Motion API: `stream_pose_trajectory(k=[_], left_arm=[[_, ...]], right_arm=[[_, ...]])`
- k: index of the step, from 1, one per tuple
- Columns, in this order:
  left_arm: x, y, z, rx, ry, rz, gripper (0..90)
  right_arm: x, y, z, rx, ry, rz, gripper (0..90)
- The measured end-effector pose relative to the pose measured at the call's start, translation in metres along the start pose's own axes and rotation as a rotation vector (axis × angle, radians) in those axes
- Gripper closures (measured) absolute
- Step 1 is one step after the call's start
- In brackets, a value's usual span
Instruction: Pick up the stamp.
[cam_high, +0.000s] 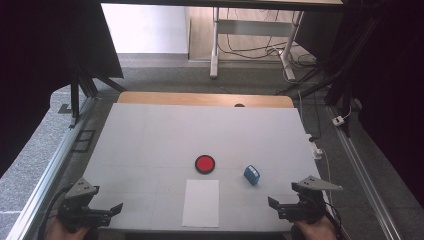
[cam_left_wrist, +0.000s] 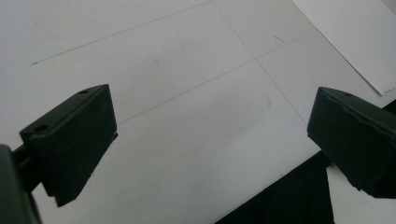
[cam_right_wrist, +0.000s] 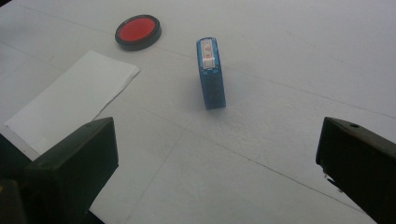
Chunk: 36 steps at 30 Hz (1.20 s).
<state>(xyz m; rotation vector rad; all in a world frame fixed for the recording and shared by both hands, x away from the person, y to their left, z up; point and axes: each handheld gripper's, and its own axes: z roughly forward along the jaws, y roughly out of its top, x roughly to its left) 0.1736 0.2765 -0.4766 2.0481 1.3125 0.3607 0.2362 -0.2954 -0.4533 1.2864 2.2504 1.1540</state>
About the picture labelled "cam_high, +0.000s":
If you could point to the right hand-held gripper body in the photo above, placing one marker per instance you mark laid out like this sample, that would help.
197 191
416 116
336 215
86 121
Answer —
308 203

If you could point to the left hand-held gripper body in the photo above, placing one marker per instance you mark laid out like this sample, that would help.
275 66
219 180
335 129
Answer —
80 208

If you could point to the blue stamp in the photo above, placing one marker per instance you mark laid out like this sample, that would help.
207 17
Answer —
252 174

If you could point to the round red ink pad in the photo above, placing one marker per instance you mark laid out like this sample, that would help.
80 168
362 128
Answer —
205 164

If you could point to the person's right hand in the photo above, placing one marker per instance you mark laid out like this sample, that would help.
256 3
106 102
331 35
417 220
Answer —
315 230

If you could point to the person's left hand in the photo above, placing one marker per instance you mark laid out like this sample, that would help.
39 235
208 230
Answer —
58 231

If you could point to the white power strip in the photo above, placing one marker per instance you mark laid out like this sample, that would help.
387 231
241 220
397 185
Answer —
315 148

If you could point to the white paper sheet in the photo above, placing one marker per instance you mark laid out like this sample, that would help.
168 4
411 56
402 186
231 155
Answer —
201 203

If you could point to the white plug adapter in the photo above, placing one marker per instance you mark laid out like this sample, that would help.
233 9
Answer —
338 120

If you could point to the wooden table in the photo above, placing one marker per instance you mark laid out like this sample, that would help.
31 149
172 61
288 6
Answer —
200 99

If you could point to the black curtain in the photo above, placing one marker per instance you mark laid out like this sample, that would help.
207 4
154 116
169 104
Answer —
40 66
386 83

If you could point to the aluminium rail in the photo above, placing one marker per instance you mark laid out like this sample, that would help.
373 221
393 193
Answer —
50 170
363 173

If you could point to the black frame strut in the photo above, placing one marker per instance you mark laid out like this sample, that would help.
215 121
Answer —
81 83

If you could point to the white desk frame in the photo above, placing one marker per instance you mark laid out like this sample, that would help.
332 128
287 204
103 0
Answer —
253 28

